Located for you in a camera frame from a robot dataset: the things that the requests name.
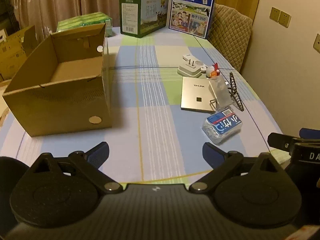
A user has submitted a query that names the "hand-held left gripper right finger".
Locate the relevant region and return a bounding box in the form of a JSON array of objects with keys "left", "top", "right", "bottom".
[{"left": 189, "top": 142, "right": 284, "bottom": 194}]

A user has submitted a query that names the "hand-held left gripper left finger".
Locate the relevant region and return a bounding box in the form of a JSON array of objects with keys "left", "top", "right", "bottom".
[{"left": 30, "top": 141, "right": 123, "bottom": 195}]

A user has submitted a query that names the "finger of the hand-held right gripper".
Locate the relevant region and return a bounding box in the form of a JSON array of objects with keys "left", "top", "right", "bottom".
[
  {"left": 267, "top": 132, "right": 296, "bottom": 153},
  {"left": 299, "top": 128, "right": 320, "bottom": 139}
]

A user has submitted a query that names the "clear floss pick box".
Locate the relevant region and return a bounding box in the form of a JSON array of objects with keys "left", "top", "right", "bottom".
[{"left": 202, "top": 109, "right": 243, "bottom": 145}]

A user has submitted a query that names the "cardboard box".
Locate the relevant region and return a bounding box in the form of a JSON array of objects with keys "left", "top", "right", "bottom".
[{"left": 2, "top": 23, "right": 113, "bottom": 137}]

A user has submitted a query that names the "silver router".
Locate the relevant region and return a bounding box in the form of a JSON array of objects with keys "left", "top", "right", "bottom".
[{"left": 180, "top": 76, "right": 220, "bottom": 112}]

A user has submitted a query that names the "metal binder clip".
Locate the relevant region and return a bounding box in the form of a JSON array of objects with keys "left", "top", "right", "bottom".
[{"left": 209, "top": 78, "right": 237, "bottom": 110}]

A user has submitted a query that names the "blue cat figurine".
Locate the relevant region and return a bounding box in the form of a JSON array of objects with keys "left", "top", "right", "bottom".
[{"left": 205, "top": 62, "right": 220, "bottom": 79}]

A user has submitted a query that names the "white square power adapter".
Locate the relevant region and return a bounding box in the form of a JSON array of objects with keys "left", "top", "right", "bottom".
[{"left": 177, "top": 58, "right": 202, "bottom": 78}]

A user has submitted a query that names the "white remote control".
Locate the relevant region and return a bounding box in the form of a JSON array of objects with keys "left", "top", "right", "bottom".
[{"left": 182, "top": 53, "right": 208, "bottom": 68}]

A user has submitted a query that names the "quilted chair back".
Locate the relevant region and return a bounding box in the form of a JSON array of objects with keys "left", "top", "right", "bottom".
[{"left": 209, "top": 4, "right": 253, "bottom": 73}]

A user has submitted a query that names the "flat cardboard carton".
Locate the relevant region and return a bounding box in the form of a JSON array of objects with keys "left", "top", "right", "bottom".
[{"left": 0, "top": 25, "right": 37, "bottom": 80}]

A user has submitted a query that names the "green shrink-wrapped pack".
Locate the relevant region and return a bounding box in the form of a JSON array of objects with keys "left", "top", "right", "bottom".
[{"left": 56, "top": 12, "right": 113, "bottom": 37}]

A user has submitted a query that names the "blue milk carton box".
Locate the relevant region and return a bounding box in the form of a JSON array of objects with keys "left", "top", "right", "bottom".
[{"left": 169, "top": 0, "right": 218, "bottom": 40}]

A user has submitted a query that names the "green milk carton box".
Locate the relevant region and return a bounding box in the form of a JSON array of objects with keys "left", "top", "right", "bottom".
[{"left": 119, "top": 0, "right": 168, "bottom": 38}]

